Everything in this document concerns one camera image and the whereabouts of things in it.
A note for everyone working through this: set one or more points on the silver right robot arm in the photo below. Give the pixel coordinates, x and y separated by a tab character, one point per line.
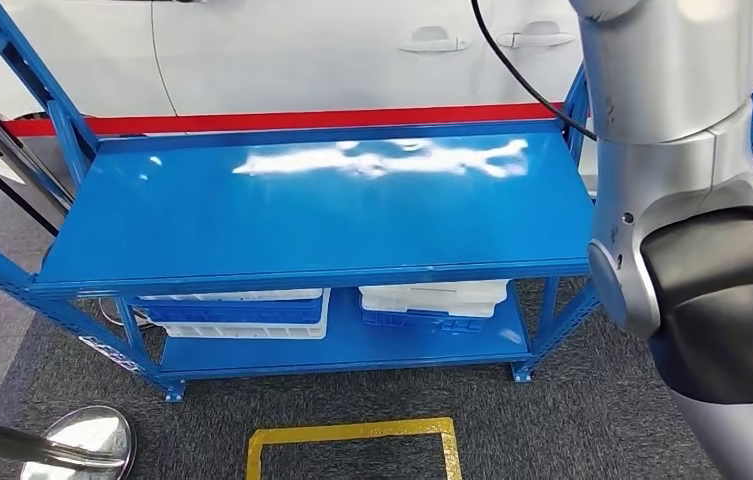
667	166

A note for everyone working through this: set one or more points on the blue metal shelf rack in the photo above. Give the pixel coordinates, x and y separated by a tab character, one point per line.
283	218

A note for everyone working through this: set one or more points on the white plastic bin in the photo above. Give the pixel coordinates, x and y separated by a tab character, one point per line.
429	293
230	295
429	310
243	331

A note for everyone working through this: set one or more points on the blue plastic bin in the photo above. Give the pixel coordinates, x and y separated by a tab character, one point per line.
416	323
230	312

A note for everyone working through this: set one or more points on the red barrier belt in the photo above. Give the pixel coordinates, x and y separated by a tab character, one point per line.
283	121

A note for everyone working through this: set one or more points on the yellow floor tape square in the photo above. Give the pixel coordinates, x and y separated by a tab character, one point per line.
349	432

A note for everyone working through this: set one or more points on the white car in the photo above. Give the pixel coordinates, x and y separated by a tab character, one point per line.
283	60

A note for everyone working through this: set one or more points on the thin black stanchion grey base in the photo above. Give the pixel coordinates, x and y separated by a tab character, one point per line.
15	197

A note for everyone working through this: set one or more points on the dark-topped stanchion chrome base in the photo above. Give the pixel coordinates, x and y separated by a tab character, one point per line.
18	155

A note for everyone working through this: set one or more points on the chrome stanchion post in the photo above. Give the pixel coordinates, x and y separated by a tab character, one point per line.
91	437

